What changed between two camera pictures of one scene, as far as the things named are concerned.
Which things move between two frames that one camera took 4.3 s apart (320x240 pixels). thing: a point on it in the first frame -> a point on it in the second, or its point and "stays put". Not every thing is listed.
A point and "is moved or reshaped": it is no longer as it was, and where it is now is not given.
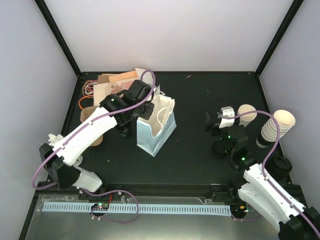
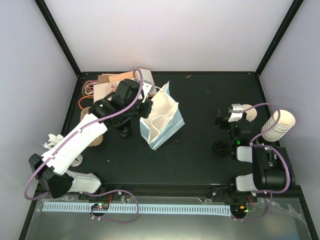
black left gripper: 147,114 stays put
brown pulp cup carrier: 85,113 stays put
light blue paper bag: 152,134 is moved or reshaped
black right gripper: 208,126 -> 218,118
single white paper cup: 245,120 stays put
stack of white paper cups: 286,120 stays put
